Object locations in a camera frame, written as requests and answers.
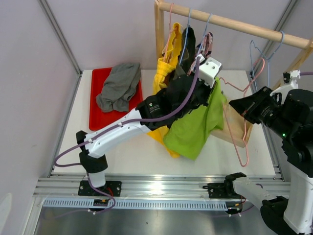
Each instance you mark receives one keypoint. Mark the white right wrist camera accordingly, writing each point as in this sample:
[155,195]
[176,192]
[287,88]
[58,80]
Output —
[290,83]

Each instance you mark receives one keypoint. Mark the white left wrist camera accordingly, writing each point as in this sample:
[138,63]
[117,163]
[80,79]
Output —
[208,70]

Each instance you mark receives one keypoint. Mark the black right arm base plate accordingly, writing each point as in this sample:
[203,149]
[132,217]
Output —
[218,191]

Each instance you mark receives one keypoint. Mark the red plastic tray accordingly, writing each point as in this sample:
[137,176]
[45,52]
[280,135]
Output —
[97,118]

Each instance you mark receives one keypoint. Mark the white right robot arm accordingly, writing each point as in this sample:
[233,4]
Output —
[289,115]

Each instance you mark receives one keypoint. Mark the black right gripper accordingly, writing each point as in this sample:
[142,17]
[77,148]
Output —
[245,105]

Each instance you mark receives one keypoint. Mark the grey slotted cable duct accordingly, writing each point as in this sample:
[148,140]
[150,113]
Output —
[203,205]

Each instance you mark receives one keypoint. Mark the blue hanger of grey shorts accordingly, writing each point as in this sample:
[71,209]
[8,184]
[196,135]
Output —
[266,56]

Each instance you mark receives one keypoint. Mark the pink hanger of yellow shorts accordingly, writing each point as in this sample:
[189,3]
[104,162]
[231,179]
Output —
[170,32]

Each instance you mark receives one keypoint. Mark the grey aluminium frame post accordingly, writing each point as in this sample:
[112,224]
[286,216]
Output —
[59,34]

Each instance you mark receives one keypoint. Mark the blue hanger of olive shorts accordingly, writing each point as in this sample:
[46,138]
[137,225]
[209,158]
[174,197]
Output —
[185,39]

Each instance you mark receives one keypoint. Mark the grey shorts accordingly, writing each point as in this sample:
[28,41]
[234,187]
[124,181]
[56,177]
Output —
[119,87]

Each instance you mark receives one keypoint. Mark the blue hanger of patterned shorts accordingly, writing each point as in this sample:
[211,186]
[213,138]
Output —
[205,31]

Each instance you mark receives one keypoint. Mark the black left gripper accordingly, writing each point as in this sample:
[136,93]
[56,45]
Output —
[208,90]

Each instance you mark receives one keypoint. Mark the yellow shorts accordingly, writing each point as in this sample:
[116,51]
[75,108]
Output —
[166,64]

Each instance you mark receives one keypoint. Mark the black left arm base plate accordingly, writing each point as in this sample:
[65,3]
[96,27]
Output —
[113,188]

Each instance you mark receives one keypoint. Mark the wooden clothes rack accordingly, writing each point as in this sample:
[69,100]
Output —
[306,45]

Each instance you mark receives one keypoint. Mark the aluminium mounting rail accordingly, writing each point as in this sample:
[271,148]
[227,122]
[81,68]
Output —
[155,187]

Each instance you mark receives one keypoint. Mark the lime green shorts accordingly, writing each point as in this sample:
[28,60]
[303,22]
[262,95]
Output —
[188,135]

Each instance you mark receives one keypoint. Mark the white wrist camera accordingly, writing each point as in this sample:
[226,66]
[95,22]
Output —
[290,83]
[208,70]

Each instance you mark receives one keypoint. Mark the dark olive shorts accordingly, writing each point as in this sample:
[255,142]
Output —
[188,55]

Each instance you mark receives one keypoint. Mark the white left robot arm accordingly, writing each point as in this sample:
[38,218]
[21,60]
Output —
[185,94]

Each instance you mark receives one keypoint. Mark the pink patterned shorts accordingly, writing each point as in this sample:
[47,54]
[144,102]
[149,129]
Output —
[194,62]

